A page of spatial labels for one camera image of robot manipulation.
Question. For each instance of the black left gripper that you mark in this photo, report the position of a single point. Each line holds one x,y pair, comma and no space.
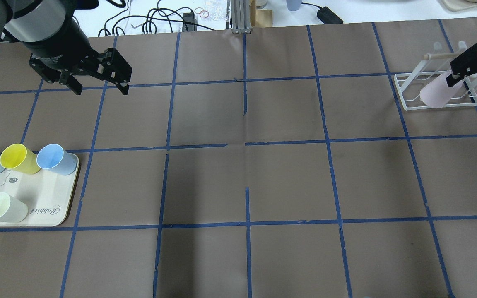
58,46

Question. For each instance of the pink plastic cup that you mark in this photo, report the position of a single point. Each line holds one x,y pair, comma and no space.
437,93

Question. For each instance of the yellow plastic cup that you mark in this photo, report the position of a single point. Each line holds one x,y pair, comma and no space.
17,157

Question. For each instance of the pale green plastic cup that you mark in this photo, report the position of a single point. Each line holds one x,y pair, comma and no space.
12,210

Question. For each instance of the blue cup on side table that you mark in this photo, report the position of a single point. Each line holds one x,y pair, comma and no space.
293,5

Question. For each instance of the beige tray with plate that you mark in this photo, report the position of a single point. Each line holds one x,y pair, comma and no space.
459,5

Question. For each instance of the cream rabbit tray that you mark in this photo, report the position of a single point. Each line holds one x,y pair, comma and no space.
47,195

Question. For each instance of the black power adapter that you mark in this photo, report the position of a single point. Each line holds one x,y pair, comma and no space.
326,16

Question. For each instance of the wooden mug tree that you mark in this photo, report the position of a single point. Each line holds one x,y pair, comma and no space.
259,16

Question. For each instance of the white wire cup rack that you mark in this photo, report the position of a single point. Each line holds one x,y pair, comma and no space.
433,64

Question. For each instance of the aluminium frame post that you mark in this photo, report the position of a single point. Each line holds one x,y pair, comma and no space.
240,21

